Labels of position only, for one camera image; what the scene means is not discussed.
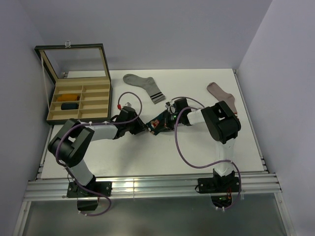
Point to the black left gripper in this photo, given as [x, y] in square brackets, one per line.
[140, 127]

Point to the dark green reindeer sock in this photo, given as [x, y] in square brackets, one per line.
[159, 124]

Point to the mustard yellow sock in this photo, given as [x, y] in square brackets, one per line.
[68, 97]

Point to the navy santa sock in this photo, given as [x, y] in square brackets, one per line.
[69, 106]

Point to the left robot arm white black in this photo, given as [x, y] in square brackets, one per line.
[70, 144]

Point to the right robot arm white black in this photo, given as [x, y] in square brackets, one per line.
[222, 124]

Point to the grey striped sock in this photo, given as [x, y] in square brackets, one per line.
[148, 84]

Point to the taupe sock red cuff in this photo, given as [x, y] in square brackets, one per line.
[217, 92]

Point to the black compartment box beige lining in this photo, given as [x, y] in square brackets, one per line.
[80, 69]

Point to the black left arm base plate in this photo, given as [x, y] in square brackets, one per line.
[104, 188]

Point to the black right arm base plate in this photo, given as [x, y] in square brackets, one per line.
[212, 185]

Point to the aluminium rail frame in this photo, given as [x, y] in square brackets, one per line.
[153, 189]

